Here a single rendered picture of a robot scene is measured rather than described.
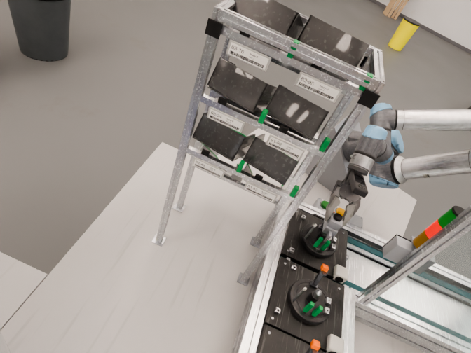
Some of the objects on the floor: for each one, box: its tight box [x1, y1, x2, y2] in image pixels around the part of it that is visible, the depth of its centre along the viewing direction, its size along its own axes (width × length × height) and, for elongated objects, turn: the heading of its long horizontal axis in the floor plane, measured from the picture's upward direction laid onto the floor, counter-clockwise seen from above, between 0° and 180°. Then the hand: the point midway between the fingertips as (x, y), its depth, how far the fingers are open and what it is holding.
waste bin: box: [8, 0, 71, 62], centre depth 295 cm, size 51×51×65 cm
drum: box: [388, 16, 421, 51], centre depth 674 cm, size 35×35×57 cm
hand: (335, 221), depth 114 cm, fingers closed on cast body, 4 cm apart
